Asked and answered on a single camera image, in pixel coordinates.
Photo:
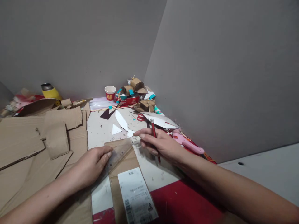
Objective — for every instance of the person's right hand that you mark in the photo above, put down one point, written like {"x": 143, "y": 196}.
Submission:
{"x": 167, "y": 145}

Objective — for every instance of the person's left hand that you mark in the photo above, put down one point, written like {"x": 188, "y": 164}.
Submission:
{"x": 90, "y": 165}

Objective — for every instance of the red pencil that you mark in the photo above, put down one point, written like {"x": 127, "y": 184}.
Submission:
{"x": 153, "y": 127}

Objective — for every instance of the clear plastic triangle ruler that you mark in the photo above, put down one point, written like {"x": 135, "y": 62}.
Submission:
{"x": 122, "y": 151}

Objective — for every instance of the pink glue gun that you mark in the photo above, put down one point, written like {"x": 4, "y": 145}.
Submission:
{"x": 188, "y": 144}

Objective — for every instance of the white pointed card sheet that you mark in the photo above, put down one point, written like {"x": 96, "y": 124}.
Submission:
{"x": 161, "y": 120}

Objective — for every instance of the green white glue tube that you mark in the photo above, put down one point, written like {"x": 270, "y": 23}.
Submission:
{"x": 158, "y": 110}

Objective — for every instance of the white work board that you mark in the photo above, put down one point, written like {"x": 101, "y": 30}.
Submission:
{"x": 102, "y": 130}

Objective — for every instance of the cardboard strip with white label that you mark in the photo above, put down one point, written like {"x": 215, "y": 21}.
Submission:
{"x": 127, "y": 169}

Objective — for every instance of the red scissors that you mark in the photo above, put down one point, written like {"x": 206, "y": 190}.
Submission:
{"x": 140, "y": 117}

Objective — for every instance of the small white paper scrap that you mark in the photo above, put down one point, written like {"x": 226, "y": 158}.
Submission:
{"x": 130, "y": 133}

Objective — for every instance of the corrugated cardboard rectangle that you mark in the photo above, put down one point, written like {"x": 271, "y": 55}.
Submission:
{"x": 57, "y": 140}

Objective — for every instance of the white paper triangle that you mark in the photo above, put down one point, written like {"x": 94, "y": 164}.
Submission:
{"x": 115, "y": 130}

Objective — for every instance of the cardboard model with sticks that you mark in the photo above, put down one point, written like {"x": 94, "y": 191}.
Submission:
{"x": 144, "y": 105}

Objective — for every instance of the long white paper piece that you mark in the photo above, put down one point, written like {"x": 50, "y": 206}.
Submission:
{"x": 121, "y": 120}

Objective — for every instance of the teal white card piece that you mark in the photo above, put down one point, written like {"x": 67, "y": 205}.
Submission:
{"x": 151, "y": 95}

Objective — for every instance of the wide corrugated cardboard piece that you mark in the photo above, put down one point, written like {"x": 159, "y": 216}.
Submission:
{"x": 66, "y": 117}

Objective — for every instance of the dark brown paper piece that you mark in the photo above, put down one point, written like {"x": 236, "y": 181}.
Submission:
{"x": 107, "y": 114}

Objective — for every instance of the red printed box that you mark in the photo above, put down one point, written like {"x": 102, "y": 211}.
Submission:
{"x": 129, "y": 100}

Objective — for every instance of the bundle of clear straws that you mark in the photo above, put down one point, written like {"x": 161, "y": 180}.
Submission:
{"x": 100, "y": 103}

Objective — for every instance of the large flat cardboard sheet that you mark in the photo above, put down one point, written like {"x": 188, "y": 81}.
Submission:
{"x": 25, "y": 172}

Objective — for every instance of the small cardboard roll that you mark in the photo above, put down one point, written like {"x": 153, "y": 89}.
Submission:
{"x": 66, "y": 102}

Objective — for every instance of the cardboard model with teal blocks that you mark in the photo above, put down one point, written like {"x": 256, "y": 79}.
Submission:
{"x": 127, "y": 90}

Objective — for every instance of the torn flat cardboard piece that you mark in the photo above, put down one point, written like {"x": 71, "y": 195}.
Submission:
{"x": 18, "y": 142}

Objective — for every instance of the red white paper cup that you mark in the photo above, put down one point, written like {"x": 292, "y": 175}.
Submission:
{"x": 110, "y": 93}

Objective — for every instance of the curved brown cardboard piece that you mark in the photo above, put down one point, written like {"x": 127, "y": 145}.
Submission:
{"x": 35, "y": 107}

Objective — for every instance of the yellow thermos bottle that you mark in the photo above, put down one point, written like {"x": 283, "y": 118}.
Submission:
{"x": 52, "y": 93}

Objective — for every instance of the pink white plastic bag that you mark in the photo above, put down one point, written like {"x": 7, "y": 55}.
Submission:
{"x": 22, "y": 98}

